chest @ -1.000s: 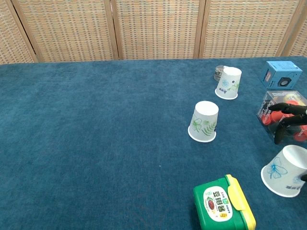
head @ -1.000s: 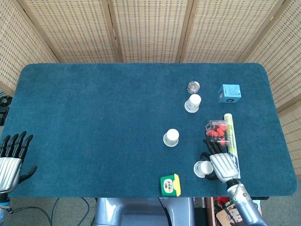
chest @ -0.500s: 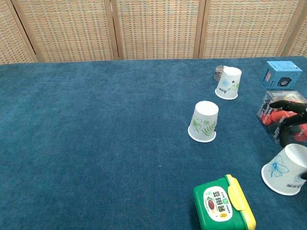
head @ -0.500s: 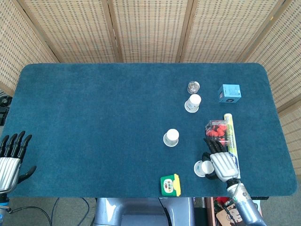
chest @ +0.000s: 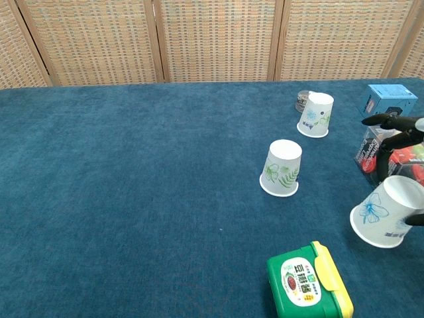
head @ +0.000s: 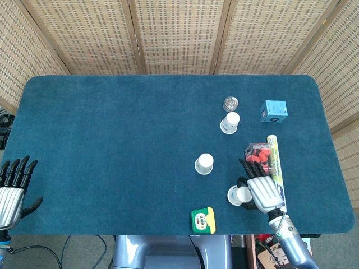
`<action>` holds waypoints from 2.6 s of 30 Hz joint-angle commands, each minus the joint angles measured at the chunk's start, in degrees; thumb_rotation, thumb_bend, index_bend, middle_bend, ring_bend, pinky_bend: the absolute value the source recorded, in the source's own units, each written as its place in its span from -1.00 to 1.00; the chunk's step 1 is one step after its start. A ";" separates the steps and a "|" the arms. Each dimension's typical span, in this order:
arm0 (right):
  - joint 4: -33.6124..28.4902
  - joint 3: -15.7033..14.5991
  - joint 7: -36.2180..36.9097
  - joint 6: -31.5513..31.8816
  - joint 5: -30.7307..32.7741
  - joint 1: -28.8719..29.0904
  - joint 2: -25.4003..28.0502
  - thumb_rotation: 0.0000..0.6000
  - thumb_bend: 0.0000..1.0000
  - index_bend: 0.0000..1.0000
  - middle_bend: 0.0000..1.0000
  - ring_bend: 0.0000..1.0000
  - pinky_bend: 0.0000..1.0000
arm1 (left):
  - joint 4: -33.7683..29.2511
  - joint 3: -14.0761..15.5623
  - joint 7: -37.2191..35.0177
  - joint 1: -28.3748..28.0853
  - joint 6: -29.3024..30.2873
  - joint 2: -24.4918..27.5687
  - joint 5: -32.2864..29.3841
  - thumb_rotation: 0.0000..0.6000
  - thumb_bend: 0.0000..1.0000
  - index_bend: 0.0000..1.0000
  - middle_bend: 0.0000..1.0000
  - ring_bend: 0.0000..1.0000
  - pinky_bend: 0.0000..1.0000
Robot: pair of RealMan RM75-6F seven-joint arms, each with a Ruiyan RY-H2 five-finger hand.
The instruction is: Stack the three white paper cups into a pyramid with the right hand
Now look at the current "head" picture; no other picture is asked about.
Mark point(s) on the woven rattan screen panel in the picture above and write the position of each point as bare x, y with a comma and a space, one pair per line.
22, 56
92, 36
179, 36
347, 159
336, 70
269, 36

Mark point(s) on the black equipment pile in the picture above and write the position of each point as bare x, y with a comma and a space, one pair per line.
5, 131

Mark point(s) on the paper cup blue dandelion print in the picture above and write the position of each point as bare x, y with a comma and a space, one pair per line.
230, 123

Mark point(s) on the light blue speaker box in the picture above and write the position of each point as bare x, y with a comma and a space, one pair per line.
275, 110

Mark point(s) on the paper cup green leaf print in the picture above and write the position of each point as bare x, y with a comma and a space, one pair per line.
204, 164

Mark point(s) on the yellow-green tube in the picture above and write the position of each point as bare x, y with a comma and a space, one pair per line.
276, 162

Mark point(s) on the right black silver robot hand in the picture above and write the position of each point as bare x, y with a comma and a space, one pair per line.
263, 193

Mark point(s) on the green yellow packet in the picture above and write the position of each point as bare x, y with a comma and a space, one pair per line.
202, 221

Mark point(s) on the small clear glass jar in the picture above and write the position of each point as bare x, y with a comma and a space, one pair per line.
230, 103

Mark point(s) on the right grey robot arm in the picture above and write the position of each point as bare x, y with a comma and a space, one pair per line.
291, 243

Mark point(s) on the grey robot torso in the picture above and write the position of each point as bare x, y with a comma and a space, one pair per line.
168, 252

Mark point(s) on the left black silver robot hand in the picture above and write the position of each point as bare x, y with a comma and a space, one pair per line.
9, 201

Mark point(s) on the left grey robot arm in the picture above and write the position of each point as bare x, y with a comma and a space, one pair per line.
4, 241

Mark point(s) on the paper cup blue flower outline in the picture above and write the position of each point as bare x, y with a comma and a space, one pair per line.
238, 196

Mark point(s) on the clear box with red parts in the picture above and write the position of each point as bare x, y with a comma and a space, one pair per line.
259, 154

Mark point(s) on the dark blue table mat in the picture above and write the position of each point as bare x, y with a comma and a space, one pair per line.
126, 154

